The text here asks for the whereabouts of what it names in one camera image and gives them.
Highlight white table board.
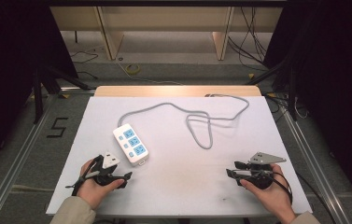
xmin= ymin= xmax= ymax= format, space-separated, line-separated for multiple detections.
xmin=46 ymin=95 xmax=313 ymax=217

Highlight aluminium floor rail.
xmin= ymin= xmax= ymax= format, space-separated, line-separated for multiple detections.
xmin=280 ymin=106 xmax=352 ymax=224
xmin=0 ymin=92 xmax=58 ymax=224

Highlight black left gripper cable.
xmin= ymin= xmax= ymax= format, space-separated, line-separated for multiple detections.
xmin=65 ymin=155 xmax=103 ymax=197

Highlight black metal stand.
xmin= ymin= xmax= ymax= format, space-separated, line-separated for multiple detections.
xmin=246 ymin=60 xmax=300 ymax=121
xmin=32 ymin=65 xmax=94 ymax=125

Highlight thin black floor cable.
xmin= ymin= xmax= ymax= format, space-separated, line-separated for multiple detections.
xmin=69 ymin=49 xmax=100 ymax=80

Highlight wooden table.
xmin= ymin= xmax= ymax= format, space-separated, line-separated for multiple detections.
xmin=93 ymin=85 xmax=262 ymax=98

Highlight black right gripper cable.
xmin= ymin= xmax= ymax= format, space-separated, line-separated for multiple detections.
xmin=270 ymin=171 xmax=336 ymax=224

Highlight beige wooden shelf unit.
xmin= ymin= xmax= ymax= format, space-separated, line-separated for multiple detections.
xmin=49 ymin=6 xmax=284 ymax=62

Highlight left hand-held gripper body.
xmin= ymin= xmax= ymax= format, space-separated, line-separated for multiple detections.
xmin=84 ymin=151 xmax=125 ymax=188

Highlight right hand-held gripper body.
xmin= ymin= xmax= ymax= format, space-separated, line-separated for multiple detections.
xmin=242 ymin=151 xmax=288 ymax=190

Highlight dark curtain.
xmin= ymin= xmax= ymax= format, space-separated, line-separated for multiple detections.
xmin=261 ymin=0 xmax=352 ymax=216
xmin=0 ymin=0 xmax=79 ymax=181

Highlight white floor cable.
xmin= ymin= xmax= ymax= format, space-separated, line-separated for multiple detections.
xmin=114 ymin=58 xmax=184 ymax=87

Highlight grey power strip cable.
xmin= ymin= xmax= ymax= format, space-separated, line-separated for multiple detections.
xmin=117 ymin=93 xmax=250 ymax=150

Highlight bundle of black floor cables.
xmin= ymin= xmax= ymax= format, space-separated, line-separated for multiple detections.
xmin=226 ymin=7 xmax=275 ymax=73

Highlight white power strip blue sockets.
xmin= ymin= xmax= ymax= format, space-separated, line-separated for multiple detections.
xmin=112 ymin=122 xmax=150 ymax=167

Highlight person's right hand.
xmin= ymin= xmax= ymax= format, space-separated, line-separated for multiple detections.
xmin=239 ymin=163 xmax=297 ymax=217

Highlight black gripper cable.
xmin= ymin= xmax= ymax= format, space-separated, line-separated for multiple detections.
xmin=65 ymin=155 xmax=103 ymax=197
xmin=270 ymin=171 xmax=336 ymax=224

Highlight yellow tape roll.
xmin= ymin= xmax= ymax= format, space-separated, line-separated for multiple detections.
xmin=124 ymin=63 xmax=141 ymax=76

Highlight person's left hand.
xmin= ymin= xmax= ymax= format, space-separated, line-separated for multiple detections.
xmin=76 ymin=158 xmax=126 ymax=211

